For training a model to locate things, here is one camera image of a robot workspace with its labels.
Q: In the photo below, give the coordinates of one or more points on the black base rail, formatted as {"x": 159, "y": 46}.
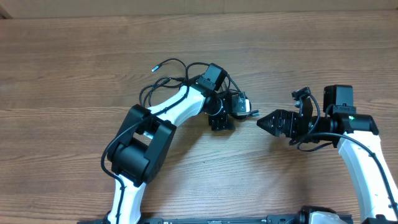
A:
{"x": 301, "y": 217}

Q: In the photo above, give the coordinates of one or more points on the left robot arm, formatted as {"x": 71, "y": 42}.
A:
{"x": 137, "y": 152}

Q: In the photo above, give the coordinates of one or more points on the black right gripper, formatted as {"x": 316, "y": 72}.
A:
{"x": 291, "y": 118}

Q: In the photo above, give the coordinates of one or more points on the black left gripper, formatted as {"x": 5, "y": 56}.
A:
{"x": 221, "y": 121}

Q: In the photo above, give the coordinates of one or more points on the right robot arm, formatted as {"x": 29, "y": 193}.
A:
{"x": 354, "y": 135}

